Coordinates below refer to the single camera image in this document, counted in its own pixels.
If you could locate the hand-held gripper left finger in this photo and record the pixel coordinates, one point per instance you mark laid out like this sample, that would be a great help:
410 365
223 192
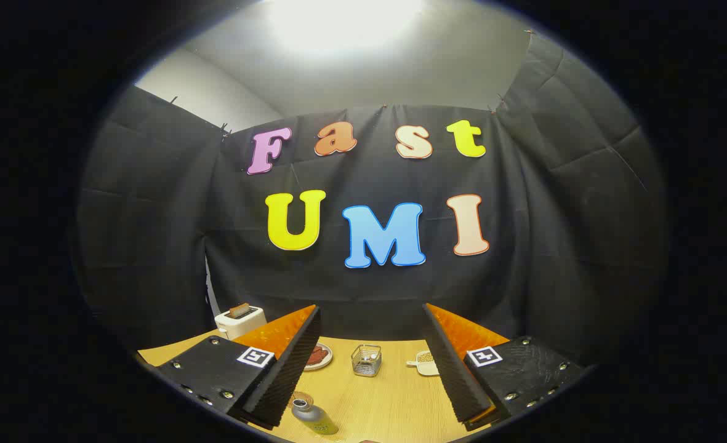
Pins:
289 375

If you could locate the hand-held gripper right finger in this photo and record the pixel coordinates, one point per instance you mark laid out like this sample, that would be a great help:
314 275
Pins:
449 369

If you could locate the silver juice bottle green label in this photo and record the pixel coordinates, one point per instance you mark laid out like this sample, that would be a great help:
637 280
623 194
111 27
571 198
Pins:
315 418

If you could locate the brown nuts heap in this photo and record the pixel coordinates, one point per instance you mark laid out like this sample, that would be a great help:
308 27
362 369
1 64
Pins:
425 357

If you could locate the red meat slice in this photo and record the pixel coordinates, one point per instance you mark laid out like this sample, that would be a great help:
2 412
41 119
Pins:
315 361
317 351

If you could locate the small white round plate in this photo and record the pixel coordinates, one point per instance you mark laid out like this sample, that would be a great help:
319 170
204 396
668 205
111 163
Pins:
325 363

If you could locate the wooden table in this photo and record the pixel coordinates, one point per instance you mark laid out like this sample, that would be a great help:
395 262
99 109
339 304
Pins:
388 400

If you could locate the cream toaster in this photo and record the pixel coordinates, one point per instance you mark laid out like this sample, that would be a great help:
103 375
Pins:
243 324

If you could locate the brown toast slice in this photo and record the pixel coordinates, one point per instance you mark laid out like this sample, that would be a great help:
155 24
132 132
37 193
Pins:
239 309

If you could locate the black backdrop cloth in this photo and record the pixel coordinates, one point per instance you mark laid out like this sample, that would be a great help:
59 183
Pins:
369 289

